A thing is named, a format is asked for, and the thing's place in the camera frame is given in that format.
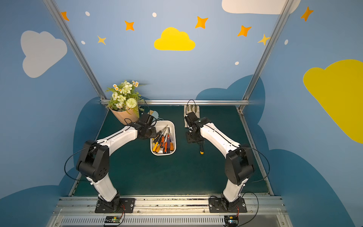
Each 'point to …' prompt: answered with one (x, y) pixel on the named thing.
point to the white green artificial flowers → (125, 95)
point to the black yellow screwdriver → (202, 150)
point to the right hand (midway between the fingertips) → (194, 138)
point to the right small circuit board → (231, 221)
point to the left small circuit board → (112, 219)
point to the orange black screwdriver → (168, 141)
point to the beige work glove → (188, 109)
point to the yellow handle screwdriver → (154, 148)
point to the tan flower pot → (125, 117)
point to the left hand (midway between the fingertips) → (153, 131)
